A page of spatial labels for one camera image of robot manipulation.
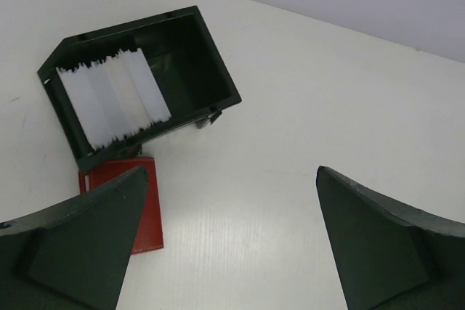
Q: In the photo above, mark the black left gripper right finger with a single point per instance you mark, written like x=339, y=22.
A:
x=390, y=255

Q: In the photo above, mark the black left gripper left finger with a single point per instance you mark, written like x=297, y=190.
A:
x=74, y=254

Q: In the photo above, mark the white cards in box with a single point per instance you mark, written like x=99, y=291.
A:
x=115, y=98

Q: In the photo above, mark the black card box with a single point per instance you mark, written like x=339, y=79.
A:
x=183, y=58

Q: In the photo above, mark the red leather card holder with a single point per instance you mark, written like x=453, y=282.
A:
x=150, y=232

